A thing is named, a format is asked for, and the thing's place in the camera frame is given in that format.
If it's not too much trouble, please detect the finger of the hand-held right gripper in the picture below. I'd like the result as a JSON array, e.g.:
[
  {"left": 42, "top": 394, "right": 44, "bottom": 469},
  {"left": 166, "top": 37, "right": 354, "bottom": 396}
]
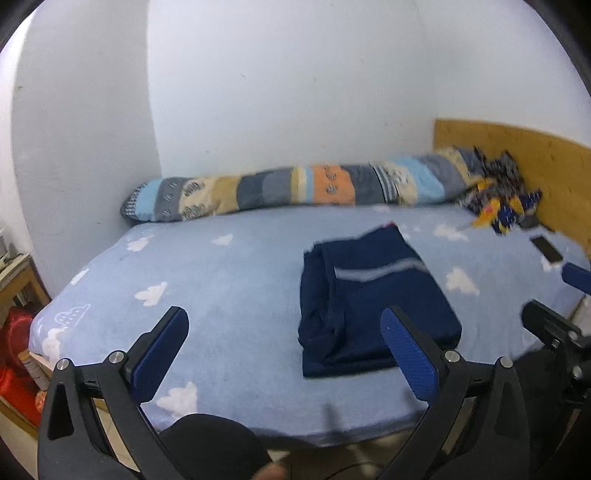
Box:
[{"left": 561, "top": 261, "right": 591, "bottom": 296}]

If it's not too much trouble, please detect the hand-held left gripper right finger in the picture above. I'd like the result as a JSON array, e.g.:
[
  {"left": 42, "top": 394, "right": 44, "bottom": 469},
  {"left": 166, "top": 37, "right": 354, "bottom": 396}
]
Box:
[{"left": 379, "top": 305, "right": 533, "bottom": 480}]

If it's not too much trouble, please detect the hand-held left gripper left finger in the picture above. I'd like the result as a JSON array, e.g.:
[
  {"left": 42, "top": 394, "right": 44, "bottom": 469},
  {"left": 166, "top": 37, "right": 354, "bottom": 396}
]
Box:
[{"left": 37, "top": 305, "right": 190, "bottom": 480}]

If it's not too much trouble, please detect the navy blue shirt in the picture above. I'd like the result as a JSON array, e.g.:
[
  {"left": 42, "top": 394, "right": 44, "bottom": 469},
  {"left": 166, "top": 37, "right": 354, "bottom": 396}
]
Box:
[{"left": 297, "top": 223, "right": 462, "bottom": 379}]

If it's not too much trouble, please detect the black smartphone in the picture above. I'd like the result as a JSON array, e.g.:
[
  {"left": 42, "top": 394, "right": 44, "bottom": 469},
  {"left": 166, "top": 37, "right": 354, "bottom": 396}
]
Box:
[{"left": 530, "top": 235, "right": 565, "bottom": 264}]

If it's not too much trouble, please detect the navy star-print cloth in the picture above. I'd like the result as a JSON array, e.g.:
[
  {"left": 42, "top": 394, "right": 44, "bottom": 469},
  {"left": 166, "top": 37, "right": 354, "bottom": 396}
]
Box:
[{"left": 471, "top": 189, "right": 543, "bottom": 236}]

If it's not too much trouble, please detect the person's leg in black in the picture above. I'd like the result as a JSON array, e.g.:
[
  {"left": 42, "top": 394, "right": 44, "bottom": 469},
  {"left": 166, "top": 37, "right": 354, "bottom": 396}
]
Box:
[{"left": 157, "top": 414, "right": 273, "bottom": 480}]

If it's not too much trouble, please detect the light blue bed blanket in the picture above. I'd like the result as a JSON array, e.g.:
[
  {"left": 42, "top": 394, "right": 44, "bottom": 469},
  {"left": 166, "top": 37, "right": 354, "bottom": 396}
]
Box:
[{"left": 28, "top": 203, "right": 591, "bottom": 448}]

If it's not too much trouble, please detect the dark floral cloth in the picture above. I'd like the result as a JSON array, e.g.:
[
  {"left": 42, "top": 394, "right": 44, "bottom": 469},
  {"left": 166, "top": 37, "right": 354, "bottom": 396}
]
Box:
[{"left": 455, "top": 147, "right": 527, "bottom": 217}]

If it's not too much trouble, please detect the wooden headboard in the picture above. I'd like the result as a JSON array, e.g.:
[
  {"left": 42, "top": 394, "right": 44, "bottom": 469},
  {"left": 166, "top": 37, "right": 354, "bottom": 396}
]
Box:
[{"left": 433, "top": 119, "right": 591, "bottom": 259}]

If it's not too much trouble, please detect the red bag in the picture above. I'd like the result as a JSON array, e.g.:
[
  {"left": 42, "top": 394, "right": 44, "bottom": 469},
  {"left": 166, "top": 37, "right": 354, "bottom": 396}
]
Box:
[{"left": 0, "top": 307, "right": 47, "bottom": 428}]

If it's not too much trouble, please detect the wooden side table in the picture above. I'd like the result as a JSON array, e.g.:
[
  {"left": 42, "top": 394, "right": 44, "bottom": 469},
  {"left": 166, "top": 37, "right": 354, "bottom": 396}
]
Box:
[{"left": 0, "top": 254, "right": 51, "bottom": 308}]

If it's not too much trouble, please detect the rolled patchwork blanket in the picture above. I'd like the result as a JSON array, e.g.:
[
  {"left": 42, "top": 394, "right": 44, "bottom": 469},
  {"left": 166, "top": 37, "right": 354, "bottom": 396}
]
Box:
[{"left": 120, "top": 147, "right": 485, "bottom": 224}]

